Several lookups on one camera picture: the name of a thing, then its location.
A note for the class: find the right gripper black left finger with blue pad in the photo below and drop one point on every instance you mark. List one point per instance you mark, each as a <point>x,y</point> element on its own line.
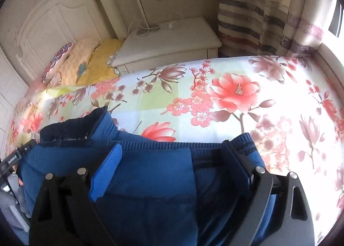
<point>64,211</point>

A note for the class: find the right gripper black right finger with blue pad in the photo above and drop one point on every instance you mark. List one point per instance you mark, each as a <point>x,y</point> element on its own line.
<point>271,209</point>

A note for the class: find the blue quilted down jacket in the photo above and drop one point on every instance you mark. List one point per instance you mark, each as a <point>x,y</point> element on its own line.
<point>162,193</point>

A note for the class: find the white wardrobe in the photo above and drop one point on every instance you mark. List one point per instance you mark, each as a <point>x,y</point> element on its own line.
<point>12,88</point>

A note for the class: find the floral bed sheet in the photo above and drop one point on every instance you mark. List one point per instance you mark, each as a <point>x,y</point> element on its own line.
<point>287,105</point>

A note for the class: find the cream quilted pillow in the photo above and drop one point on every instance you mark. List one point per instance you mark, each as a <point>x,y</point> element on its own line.
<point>75,64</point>

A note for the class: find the colourful patterned pillow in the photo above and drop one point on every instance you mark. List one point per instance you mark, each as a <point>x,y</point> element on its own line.
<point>57,61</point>

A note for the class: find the yellow pillow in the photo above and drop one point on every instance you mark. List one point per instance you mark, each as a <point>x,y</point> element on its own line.
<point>99,67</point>

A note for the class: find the white window sill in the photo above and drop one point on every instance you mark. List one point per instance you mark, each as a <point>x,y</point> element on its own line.
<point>332,68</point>

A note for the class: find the white wooden headboard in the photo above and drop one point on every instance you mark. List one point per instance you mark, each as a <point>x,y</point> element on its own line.
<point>53,23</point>

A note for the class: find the slim silver desk lamp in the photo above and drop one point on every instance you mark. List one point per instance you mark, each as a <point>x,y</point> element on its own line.
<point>144,27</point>

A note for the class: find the white bedside table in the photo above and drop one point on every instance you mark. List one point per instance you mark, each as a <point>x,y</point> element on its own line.
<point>176,41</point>

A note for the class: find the striped beige curtain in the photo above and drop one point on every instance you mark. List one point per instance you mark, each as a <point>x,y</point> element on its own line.
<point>292,28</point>

